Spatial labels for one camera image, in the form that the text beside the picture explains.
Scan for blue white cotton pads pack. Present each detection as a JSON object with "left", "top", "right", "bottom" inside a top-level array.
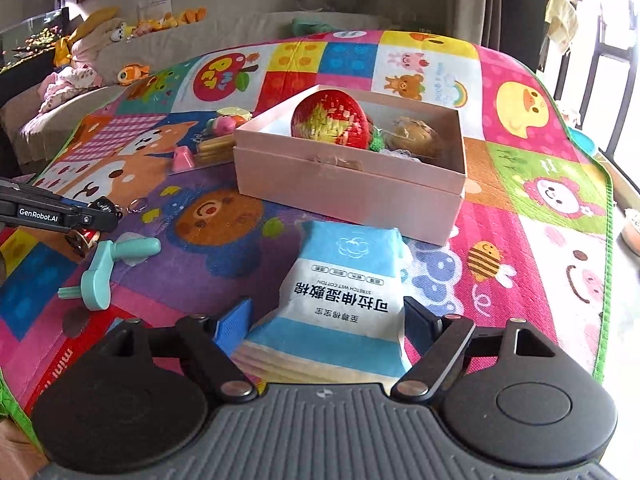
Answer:
[{"left": 233, "top": 221, "right": 410, "bottom": 388}]

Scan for packaged wafer biscuits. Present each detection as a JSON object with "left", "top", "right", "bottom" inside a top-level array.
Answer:
[{"left": 194, "top": 134, "right": 235, "bottom": 167}]

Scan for yellow round sponge toy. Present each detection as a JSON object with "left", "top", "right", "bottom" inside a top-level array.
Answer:
[{"left": 217, "top": 106, "right": 253, "bottom": 124}]

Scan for yellow packaged small bread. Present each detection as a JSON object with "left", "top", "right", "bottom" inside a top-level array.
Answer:
[{"left": 384, "top": 116, "right": 444, "bottom": 160}]

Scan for green brown crochet doll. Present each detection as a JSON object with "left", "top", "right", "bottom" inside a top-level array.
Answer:
[{"left": 291, "top": 89, "right": 386, "bottom": 153}]

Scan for wind-up soldier toy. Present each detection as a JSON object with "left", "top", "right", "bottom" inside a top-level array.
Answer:
[{"left": 65, "top": 229, "right": 101, "bottom": 258}]

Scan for beige bed sheet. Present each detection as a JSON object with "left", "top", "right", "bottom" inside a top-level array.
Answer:
[{"left": 1, "top": 11, "right": 393, "bottom": 177}]

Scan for teal plastic hand crank toy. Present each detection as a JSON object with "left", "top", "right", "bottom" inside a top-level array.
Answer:
[{"left": 58, "top": 237, "right": 162, "bottom": 311}]

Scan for pink plastic jelly cup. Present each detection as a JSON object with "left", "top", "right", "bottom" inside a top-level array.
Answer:
[{"left": 171, "top": 145, "right": 196, "bottom": 174}]

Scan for colourful cartoon play mat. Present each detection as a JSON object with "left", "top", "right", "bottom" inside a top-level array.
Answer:
[{"left": 1, "top": 30, "right": 612, "bottom": 431}]

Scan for orange clownfish plush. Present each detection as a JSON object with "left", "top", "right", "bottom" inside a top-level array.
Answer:
[{"left": 117, "top": 63, "right": 151, "bottom": 86}]

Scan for yellow orange plush toys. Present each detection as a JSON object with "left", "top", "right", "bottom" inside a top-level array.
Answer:
[{"left": 110, "top": 6, "right": 207, "bottom": 42}]

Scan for glass fish tank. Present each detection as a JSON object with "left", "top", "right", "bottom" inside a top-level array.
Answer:
[{"left": 1, "top": 0, "right": 70, "bottom": 73}]

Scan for pink cardboard box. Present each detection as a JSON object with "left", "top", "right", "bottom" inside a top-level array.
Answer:
[{"left": 234, "top": 86, "right": 468, "bottom": 246}]

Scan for teal cloth item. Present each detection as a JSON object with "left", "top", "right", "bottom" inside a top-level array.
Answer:
[{"left": 291, "top": 18, "right": 340, "bottom": 37}]

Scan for grey curtain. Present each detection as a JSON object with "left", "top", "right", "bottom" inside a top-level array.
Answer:
[{"left": 448, "top": 0, "right": 502, "bottom": 50}]

